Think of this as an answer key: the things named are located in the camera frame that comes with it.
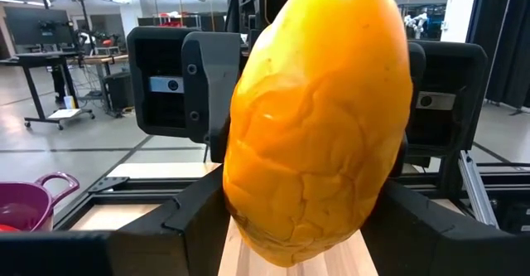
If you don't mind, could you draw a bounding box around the large black monitor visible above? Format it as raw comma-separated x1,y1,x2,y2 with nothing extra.
2,5,75,58

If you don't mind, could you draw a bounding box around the purple plastic colander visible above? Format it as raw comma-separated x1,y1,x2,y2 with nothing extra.
0,172,81,233

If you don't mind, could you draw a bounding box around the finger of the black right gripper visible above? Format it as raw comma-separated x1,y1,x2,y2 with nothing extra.
388,41,428,178
181,30,243,164

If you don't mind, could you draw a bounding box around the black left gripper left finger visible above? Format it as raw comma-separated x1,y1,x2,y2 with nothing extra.
109,165,231,276

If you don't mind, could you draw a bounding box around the black curtain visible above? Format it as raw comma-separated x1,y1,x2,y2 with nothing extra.
466,0,530,108

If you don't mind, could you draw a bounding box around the white flat box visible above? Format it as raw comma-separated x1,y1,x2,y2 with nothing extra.
47,108,83,120

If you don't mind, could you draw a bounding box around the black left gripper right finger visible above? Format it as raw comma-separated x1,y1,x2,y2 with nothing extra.
359,179,503,276

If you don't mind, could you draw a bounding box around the silver aluminium extrusion bar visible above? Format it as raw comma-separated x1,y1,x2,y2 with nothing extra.
456,149,501,230

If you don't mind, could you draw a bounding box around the large black rolling desk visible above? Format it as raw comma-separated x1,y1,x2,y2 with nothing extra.
0,51,97,131

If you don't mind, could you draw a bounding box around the large orange mango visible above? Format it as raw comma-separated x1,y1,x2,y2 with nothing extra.
222,0,414,269

